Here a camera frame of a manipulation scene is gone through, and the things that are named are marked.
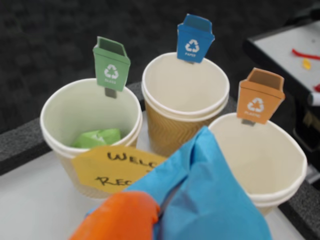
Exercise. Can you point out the green paper bundle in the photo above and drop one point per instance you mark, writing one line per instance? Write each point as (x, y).
(100, 138)

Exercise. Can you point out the small yellow piece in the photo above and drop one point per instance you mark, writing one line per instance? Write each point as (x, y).
(307, 63)

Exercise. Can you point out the ribbed brown paper cup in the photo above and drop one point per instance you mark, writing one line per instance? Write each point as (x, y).
(185, 85)
(262, 160)
(75, 110)

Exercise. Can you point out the red strip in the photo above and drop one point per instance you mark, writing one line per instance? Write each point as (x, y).
(300, 53)

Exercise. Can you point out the blue paper bundle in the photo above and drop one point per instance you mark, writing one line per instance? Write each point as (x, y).
(212, 200)

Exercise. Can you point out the green recycling bin sign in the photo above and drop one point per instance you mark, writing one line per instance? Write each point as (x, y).
(110, 70)

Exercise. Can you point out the blue recycling bin sign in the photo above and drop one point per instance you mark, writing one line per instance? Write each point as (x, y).
(193, 42)

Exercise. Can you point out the short dark grey foam strip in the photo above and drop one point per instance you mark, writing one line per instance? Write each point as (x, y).
(20, 145)

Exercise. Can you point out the small red piece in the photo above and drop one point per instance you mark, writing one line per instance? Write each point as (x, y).
(317, 88)

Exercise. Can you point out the black framed white table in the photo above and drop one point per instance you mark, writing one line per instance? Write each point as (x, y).
(277, 50)

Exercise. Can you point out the yellow handwritten welcome sign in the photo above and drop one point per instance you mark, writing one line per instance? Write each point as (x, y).
(100, 170)

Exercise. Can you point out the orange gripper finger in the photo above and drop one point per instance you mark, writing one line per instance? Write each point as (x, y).
(120, 220)

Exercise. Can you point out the orange recycling bin sign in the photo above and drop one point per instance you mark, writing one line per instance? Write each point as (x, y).
(257, 100)

